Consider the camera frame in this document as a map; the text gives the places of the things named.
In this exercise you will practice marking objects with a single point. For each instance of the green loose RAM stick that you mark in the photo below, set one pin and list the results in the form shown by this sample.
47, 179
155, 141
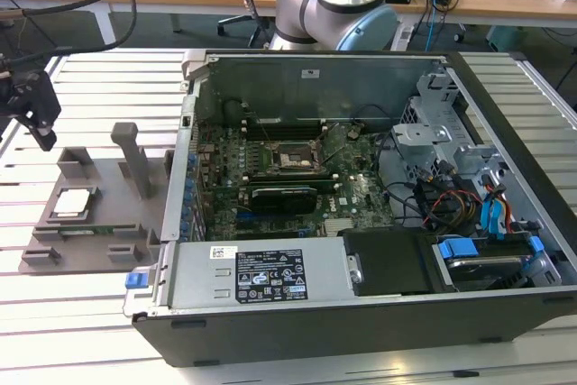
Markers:
85, 231

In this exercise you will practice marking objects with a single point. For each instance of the silver chipset heatsink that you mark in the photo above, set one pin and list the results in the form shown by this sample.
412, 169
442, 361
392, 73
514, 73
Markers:
340, 226

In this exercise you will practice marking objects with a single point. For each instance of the CPU socket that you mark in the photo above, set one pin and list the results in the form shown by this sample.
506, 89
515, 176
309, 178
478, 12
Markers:
293, 159

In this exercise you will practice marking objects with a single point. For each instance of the silver metal drive cage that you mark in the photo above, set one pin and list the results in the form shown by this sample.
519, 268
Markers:
421, 134

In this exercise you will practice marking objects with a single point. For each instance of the grey power supply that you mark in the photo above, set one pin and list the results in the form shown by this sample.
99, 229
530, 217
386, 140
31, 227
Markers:
198, 277

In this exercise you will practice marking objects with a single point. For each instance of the silver CPU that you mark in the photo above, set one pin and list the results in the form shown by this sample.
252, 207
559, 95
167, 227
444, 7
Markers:
72, 201

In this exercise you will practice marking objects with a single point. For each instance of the hard disk blue carrier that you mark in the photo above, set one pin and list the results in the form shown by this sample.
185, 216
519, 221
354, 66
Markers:
457, 250

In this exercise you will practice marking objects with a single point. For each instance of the teal box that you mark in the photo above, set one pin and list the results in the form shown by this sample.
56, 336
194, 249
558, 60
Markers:
507, 38

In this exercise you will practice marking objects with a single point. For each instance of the green motherboard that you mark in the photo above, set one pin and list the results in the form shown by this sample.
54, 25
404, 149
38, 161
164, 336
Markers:
360, 195

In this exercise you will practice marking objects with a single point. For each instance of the blue expansion slot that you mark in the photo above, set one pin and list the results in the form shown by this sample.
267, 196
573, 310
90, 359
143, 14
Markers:
244, 213

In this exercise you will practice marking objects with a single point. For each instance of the black plastic drive cover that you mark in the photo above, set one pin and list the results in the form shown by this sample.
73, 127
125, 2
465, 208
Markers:
387, 263

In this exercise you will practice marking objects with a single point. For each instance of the round coin battery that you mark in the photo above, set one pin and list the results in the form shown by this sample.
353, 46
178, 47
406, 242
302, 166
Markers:
354, 132

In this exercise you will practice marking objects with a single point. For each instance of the blue plastic latch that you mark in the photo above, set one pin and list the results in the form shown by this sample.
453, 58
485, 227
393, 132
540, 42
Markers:
135, 280

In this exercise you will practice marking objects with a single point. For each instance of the grey parts rack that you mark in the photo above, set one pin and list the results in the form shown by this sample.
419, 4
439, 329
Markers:
108, 231

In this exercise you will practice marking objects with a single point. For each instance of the black PC case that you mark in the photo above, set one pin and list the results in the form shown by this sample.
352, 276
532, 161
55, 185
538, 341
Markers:
315, 335

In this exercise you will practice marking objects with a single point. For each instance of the white power strip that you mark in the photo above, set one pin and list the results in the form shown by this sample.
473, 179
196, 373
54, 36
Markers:
402, 38

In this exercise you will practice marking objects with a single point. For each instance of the black graphics card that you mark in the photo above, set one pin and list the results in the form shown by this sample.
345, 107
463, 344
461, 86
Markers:
284, 200

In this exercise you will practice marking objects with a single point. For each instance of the black office chair base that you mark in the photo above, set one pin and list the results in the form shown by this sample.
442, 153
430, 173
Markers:
236, 19

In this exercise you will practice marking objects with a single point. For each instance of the metal socket locking lever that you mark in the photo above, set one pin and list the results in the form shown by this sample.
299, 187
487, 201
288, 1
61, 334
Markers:
261, 125

